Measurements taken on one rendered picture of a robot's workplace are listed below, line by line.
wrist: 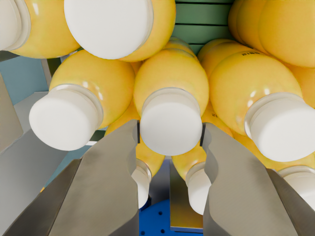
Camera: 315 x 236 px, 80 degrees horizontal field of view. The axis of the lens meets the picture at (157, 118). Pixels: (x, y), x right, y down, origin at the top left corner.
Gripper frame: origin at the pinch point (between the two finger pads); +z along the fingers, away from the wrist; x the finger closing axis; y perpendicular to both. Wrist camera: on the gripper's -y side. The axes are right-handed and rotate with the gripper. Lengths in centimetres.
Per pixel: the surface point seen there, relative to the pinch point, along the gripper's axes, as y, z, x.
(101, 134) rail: 9.9, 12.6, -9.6
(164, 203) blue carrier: 23.5, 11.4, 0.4
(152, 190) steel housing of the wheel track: 25.9, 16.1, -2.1
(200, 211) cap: 7.5, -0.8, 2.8
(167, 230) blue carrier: 23.5, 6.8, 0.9
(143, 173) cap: 5.2, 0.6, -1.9
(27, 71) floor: 30, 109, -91
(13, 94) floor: 47, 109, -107
